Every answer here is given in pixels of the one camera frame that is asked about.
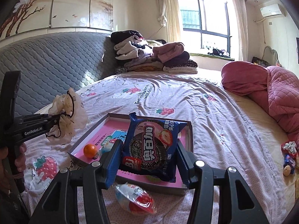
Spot blue-white egg toy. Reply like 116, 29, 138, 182
98, 142, 114, 158

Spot red-blue egg toy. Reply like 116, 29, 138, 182
113, 183, 157, 215

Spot blue Oreo cookie packet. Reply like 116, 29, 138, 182
120, 112, 187, 183

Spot green fuzzy scrunchie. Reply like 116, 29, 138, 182
146, 175, 161, 183

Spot person's left hand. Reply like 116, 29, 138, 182
1, 143, 27, 195

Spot orange mandarin in tray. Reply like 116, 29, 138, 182
83, 144, 98, 158

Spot grey quilted headboard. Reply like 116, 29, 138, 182
1, 32, 117, 117

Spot grey cardboard tray box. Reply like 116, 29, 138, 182
67, 113, 194, 196

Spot pink strawberry bedsheet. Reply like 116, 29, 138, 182
22, 73, 288, 223

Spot small colourful toy figure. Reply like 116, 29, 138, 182
281, 141, 298, 176

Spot pile of folded clothes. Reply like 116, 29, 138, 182
110, 30, 198, 74

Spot pink quilted blanket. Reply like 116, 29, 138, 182
221, 61, 298, 143

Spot white heart-shaped chair back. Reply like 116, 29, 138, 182
262, 46, 280, 66

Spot beige left curtain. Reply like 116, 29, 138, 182
157, 0, 183, 42

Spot beige curtain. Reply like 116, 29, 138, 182
232, 0, 249, 61
157, 0, 183, 42

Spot dark clothes on windowsill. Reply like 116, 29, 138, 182
208, 48, 230, 58

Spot white air conditioner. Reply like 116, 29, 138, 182
260, 4, 285, 18

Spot beige right curtain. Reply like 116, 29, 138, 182
232, 0, 249, 61

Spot floral painted wall panel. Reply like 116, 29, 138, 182
1, 0, 113, 39

